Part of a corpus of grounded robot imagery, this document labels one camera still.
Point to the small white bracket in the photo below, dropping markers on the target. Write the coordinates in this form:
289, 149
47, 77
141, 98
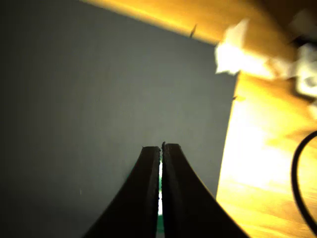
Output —
308, 72

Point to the white tape corner patch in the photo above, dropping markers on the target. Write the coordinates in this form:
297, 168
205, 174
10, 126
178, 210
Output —
232, 59

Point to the dark grey mat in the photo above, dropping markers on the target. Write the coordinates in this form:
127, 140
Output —
99, 99

